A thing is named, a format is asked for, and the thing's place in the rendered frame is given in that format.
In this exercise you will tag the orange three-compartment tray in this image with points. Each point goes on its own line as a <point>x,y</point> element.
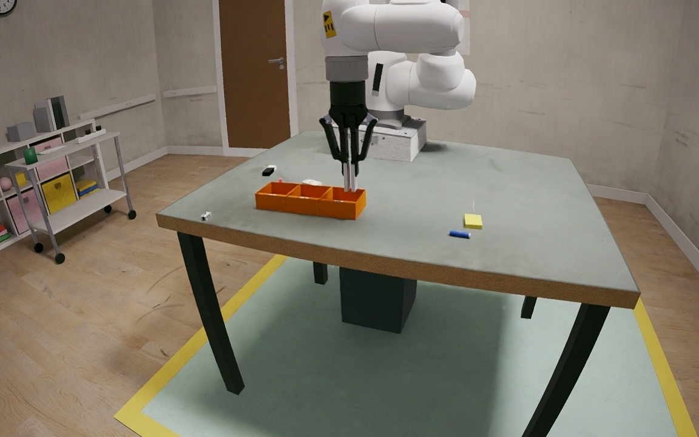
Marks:
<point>326,201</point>

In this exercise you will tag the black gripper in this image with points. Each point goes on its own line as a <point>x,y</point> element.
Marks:
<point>348,110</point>

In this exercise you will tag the black and white eraser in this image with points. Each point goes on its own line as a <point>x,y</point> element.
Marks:
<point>269,170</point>

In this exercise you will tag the blue battery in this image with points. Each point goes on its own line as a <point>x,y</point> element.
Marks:
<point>460,234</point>

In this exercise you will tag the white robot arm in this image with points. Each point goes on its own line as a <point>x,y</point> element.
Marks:
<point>350,29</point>

